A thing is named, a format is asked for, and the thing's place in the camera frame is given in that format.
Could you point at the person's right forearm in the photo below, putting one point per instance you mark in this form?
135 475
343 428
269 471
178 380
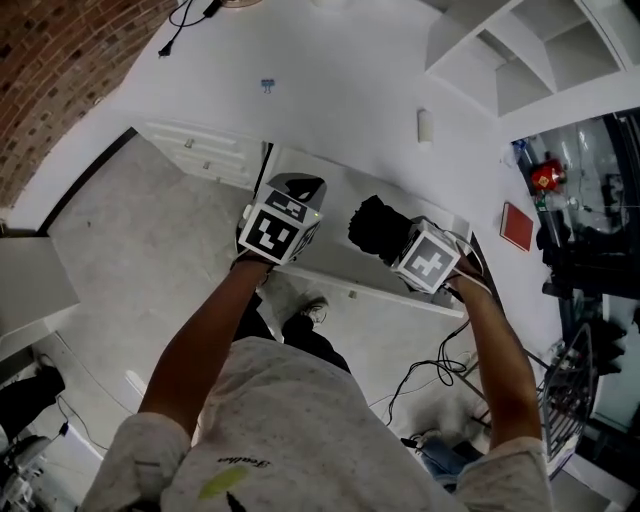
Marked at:
500 360

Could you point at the black bag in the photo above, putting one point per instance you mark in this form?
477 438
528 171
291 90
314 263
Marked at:
30 400

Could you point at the person's light speckled shirt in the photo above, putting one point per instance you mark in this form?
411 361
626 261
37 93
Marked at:
310 430

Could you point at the black garment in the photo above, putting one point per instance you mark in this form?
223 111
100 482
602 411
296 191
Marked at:
585 260

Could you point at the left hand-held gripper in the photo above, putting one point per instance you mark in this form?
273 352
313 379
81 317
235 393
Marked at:
270 232

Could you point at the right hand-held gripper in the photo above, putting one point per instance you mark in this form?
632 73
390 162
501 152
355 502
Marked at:
425 262

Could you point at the red jar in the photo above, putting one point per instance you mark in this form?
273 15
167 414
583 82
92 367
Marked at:
546 175

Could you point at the small blue binder clip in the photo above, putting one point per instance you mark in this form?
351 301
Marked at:
268 86

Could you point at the person's grey sneaker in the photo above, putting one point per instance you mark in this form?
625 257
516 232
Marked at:
315 310

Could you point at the white low cabinet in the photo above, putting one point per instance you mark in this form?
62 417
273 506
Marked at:
30 280

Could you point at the white plastic shelf unit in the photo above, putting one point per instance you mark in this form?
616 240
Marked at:
525 60

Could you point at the red book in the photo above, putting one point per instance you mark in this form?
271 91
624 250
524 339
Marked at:
517 227

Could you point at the person's left forearm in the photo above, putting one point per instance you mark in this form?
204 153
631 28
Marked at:
210 345

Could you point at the person's black trousers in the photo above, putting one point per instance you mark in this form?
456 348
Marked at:
310 340

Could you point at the white drawer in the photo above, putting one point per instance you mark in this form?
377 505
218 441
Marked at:
345 210

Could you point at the white side drawer cabinet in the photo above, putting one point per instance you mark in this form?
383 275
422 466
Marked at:
210 155

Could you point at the metal drying rack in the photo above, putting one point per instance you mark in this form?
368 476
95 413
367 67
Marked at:
570 400

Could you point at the small white cylinder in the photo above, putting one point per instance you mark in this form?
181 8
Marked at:
425 126

